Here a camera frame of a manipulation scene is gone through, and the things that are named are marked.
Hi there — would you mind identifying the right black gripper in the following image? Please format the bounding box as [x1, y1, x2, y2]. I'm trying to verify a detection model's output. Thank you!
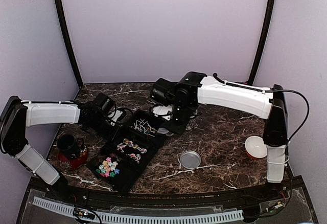
[163, 102, 193, 136]

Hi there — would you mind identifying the silver metal scoop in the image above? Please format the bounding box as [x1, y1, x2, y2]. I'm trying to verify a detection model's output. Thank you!
[156, 128, 169, 135]

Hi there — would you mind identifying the black bin with lollipops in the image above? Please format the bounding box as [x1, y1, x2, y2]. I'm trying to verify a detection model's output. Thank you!
[128, 109, 167, 143]

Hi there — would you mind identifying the silver jar lid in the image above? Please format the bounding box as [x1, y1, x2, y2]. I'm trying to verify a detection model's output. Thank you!
[179, 150, 201, 169]

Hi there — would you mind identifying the black bin with small candies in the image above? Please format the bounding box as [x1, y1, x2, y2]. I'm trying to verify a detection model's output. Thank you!
[106, 127, 162, 171]

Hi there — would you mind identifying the black bin with flower candies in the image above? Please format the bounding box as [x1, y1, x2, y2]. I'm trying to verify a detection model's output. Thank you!
[86, 147, 145, 194]

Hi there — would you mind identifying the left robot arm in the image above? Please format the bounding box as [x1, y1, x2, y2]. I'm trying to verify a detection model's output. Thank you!
[1, 94, 123, 201]

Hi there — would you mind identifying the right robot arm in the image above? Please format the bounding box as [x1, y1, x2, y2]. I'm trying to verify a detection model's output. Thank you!
[165, 72, 288, 200]

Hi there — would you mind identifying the pile of small candies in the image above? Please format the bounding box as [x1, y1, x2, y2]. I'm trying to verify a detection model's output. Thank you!
[116, 138, 147, 164]

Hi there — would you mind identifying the pile of flower candies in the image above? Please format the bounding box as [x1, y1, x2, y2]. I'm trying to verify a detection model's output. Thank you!
[96, 157, 120, 178]

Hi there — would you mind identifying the dark blue mug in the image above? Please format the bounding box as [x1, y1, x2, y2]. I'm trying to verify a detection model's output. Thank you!
[57, 134, 85, 160]

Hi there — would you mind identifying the pile of lollipops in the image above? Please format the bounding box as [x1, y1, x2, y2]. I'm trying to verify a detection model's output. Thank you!
[132, 119, 157, 136]

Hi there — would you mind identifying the red floral saucer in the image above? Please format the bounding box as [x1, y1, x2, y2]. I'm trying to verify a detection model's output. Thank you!
[57, 145, 88, 170]

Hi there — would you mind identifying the orange and white bowl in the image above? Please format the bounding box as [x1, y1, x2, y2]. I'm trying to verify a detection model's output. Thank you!
[245, 136, 267, 160]

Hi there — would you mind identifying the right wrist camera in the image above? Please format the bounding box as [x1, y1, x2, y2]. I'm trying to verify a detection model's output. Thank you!
[150, 78, 177, 121]

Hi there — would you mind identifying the black front rail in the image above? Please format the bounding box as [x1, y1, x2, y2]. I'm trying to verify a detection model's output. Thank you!
[30, 180, 302, 211]

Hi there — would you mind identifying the white slotted cable duct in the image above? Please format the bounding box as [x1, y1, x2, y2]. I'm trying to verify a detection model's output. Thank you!
[32, 196, 244, 223]

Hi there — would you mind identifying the left black frame post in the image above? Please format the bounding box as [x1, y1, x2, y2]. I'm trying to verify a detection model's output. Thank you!
[54, 0, 84, 88]

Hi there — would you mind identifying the black frame post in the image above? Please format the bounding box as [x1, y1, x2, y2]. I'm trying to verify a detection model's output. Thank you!
[247, 0, 275, 85]
[54, 0, 84, 88]

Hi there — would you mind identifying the right black frame post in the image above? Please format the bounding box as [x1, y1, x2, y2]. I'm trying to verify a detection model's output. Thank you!
[247, 0, 275, 85]

